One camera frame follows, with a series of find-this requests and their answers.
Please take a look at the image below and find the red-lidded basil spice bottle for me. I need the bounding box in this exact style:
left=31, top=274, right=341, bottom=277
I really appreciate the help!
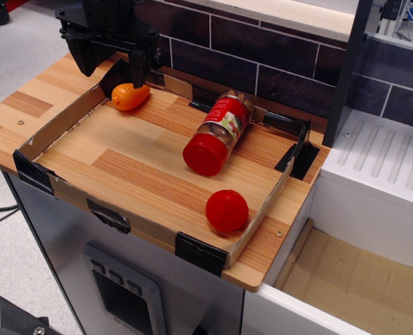
left=183, top=90, right=255, bottom=177

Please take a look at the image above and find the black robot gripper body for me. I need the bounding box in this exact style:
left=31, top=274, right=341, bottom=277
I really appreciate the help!
left=55, top=1, right=160, bottom=59

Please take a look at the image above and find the red plastic toy tomato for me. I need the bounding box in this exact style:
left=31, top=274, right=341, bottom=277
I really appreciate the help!
left=206, top=190, right=249, bottom=232

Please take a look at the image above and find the orange plastic toy carrot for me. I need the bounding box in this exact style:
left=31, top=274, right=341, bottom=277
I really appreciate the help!
left=111, top=83, right=151, bottom=112

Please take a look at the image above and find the grey toy oven front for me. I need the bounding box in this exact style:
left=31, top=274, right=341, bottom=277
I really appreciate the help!
left=84, top=244, right=167, bottom=334

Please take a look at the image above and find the dark grey vertical post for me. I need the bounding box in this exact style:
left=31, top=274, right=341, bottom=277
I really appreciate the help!
left=322, top=1, right=373, bottom=147

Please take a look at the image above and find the black metal bracket with bolt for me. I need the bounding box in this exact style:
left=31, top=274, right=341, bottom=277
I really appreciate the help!
left=0, top=296, right=60, bottom=335

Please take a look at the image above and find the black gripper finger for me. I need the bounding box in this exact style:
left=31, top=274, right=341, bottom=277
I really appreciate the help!
left=128, top=47, right=154, bottom=88
left=66, top=37, right=116, bottom=77

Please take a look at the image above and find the white toy sink unit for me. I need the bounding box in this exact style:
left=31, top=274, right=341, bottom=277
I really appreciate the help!
left=241, top=111, right=413, bottom=334

